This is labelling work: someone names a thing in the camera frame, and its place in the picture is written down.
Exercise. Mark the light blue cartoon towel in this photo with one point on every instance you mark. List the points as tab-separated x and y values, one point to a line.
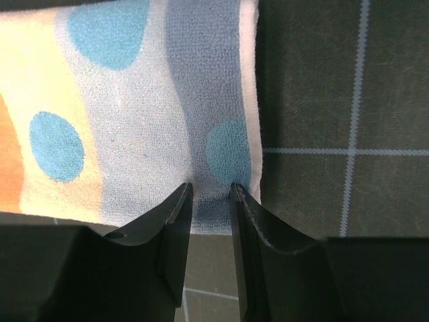
109	106

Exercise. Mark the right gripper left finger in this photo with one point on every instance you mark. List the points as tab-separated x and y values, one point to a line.
72	273

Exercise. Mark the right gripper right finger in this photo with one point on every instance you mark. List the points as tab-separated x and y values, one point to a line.
285	275

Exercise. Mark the black grid mat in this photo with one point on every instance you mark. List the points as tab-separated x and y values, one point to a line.
342	95

